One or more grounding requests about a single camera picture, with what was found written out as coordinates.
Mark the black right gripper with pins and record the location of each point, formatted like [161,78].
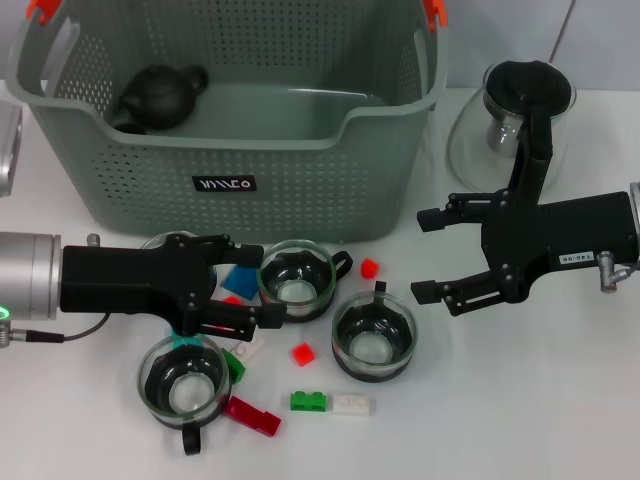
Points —
[550,235]

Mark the blue flat building brick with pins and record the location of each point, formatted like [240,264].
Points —
[240,282]

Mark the red sloped building brick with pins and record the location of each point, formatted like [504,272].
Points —
[231,300]

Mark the black clay teapot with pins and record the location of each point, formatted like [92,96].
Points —
[160,97]

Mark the white two-stud plate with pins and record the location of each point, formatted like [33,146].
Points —
[352,404]
[247,348]

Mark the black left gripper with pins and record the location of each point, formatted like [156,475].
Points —
[125,280]

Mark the grey-green perforated storage bin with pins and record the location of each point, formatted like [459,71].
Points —
[300,190]

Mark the teal flat building brick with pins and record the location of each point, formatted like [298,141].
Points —
[192,342]

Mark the green building brick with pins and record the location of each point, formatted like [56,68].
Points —
[235,367]

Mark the small red cube brick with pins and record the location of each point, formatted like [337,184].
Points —
[369,268]
[303,355]

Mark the dark red long brick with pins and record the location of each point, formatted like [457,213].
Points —
[252,416]

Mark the green two-stud brick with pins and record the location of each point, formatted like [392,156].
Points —
[310,401]

